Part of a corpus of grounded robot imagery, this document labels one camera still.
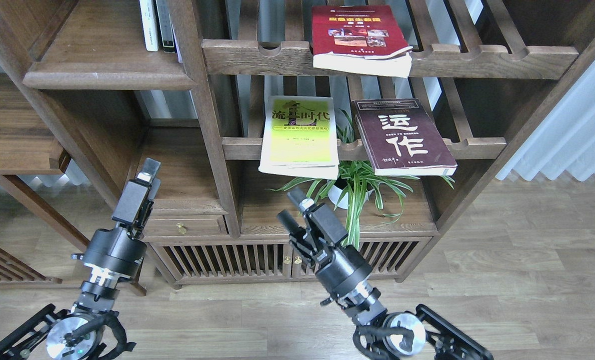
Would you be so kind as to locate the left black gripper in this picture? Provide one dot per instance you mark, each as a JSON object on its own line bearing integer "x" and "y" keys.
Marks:
{"x": 117, "y": 253}

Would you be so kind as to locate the brass drawer knob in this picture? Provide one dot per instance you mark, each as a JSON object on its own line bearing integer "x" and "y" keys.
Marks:
{"x": 181, "y": 228}

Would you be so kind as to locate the white upright book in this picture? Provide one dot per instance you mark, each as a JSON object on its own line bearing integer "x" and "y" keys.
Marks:
{"x": 148, "y": 15}

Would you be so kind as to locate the green spider plant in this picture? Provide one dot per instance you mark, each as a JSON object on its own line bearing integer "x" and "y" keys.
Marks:
{"x": 358, "y": 171}

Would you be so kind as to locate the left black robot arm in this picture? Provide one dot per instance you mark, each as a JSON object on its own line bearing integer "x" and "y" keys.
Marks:
{"x": 91, "y": 330}

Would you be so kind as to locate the dark wooden bookshelf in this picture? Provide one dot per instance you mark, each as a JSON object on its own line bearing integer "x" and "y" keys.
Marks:
{"x": 83, "y": 67}

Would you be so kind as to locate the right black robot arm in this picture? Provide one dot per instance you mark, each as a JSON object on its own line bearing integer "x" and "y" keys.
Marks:
{"x": 380, "y": 335}

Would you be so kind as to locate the dark upright book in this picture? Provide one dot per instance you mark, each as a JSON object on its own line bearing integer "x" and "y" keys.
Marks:
{"x": 168, "y": 40}

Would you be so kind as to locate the dark maroon book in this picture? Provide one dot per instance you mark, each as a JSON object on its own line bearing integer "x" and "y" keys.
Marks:
{"x": 401, "y": 139}

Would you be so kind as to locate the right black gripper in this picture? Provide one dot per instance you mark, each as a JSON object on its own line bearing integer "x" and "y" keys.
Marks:
{"x": 320, "y": 244}

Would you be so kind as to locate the red cover book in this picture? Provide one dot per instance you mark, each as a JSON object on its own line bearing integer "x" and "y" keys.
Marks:
{"x": 363, "y": 40}

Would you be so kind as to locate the white curtain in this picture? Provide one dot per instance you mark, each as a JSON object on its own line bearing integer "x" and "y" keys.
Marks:
{"x": 564, "y": 143}

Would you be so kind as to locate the yellow green cover book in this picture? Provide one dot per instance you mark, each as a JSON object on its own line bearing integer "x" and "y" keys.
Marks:
{"x": 300, "y": 137}

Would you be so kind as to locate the white plant pot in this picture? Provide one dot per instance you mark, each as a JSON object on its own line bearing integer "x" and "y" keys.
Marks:
{"x": 342, "y": 194}

